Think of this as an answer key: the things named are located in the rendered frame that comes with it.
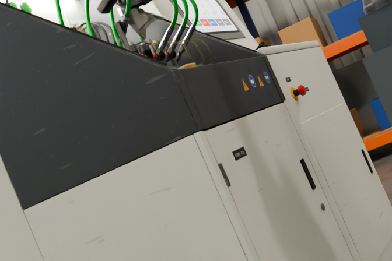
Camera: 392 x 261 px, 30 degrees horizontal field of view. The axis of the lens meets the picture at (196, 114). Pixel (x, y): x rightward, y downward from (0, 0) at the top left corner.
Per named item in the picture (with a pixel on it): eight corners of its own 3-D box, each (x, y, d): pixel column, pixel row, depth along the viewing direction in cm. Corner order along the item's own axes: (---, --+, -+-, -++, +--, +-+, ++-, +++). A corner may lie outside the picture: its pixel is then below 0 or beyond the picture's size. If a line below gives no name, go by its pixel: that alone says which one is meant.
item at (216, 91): (205, 129, 177) (179, 68, 178) (191, 135, 179) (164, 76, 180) (282, 101, 233) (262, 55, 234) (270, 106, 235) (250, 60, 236)
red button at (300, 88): (305, 97, 242) (298, 83, 242) (294, 101, 244) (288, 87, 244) (309, 95, 247) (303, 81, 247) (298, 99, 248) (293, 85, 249)
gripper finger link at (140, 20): (152, 32, 211) (140, 3, 212) (136, 41, 214) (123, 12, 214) (157, 32, 214) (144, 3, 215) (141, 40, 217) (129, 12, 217)
